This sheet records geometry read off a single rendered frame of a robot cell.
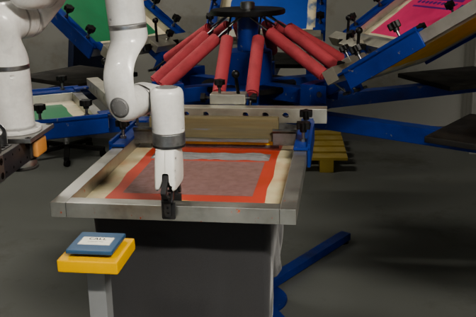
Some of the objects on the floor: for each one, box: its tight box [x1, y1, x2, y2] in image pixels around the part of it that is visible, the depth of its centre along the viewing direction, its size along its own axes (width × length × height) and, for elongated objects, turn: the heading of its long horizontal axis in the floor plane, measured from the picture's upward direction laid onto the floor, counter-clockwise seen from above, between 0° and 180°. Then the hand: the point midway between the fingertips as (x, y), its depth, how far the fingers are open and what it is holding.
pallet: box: [312, 130, 348, 173], centre depth 554 cm, size 122×84×11 cm
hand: (171, 206), depth 169 cm, fingers open, 6 cm apart
